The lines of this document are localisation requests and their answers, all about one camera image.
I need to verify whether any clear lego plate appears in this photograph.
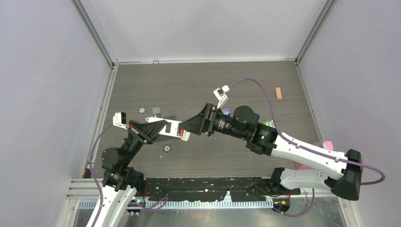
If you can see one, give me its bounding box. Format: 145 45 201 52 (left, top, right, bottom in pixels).
152 107 160 114

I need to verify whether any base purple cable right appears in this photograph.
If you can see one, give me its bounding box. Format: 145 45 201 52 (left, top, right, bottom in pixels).
271 189 316 218

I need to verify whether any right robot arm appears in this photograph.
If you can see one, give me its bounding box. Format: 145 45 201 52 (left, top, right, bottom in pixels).
179 103 363 201

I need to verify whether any pink tape dispenser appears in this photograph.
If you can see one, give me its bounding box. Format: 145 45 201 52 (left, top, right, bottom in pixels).
294 141 334 171

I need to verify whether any purple paw eraser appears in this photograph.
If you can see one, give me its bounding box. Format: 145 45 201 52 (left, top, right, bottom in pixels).
221 108 232 116

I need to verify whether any green owl eraser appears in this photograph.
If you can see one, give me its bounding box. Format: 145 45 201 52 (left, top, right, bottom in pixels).
262 120 276 128

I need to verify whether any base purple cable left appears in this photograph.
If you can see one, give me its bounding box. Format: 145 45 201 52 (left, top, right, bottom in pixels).
127 195 170 211

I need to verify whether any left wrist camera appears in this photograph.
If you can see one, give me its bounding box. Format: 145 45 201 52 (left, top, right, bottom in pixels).
113 112 127 129

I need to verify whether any white remote control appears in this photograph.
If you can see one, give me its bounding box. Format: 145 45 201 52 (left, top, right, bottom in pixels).
148 117 190 142

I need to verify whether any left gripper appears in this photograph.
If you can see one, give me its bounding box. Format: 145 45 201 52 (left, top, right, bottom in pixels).
122 118 167 165

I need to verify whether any small gear upper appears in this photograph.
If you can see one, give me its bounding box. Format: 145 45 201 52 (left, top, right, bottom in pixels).
139 107 146 114

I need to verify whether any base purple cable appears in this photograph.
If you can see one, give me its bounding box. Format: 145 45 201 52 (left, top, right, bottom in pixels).
127 195 170 211
271 189 316 218

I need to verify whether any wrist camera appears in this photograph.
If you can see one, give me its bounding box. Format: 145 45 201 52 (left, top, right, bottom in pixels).
213 85 230 109
113 112 127 129

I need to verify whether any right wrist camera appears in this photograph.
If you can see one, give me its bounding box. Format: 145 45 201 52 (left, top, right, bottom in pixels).
213 85 230 109

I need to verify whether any wooden block right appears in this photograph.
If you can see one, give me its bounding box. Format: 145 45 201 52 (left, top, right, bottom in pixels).
275 87 282 100

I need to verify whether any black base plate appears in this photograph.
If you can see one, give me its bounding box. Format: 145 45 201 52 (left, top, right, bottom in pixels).
136 177 301 202

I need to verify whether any black gear lower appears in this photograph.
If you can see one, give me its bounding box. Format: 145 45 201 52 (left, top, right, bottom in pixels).
163 145 171 153

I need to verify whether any grey lego baseplate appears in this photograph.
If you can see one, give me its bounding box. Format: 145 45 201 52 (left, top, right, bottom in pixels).
164 115 177 121

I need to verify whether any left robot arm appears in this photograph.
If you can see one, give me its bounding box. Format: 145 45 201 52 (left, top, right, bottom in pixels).
87 118 167 227

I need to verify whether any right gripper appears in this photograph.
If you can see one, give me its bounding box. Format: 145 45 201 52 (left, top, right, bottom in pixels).
179 103 248 140

